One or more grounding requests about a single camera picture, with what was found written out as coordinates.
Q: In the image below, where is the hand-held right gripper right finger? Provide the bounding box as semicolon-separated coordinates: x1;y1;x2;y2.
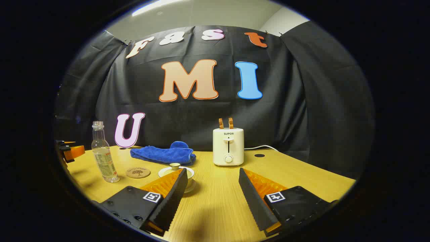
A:
239;167;338;237

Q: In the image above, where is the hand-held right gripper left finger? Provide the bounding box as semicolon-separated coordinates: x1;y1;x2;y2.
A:
100;168;188;237

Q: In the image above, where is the clear plastic water bottle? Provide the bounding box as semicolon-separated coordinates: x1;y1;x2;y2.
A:
91;121;120;183

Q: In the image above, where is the round cork coaster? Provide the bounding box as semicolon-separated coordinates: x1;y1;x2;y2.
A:
126;167;151;179

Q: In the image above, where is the blue towel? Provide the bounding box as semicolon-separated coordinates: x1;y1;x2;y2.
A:
130;141;197;166

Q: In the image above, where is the cream toaster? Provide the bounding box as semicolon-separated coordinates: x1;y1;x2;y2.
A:
213;128;245;166

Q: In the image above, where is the black backdrop cloth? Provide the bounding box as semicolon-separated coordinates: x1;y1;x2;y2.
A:
54;25;375;180

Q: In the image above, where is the white power cable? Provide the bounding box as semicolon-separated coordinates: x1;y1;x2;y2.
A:
244;145;279;152

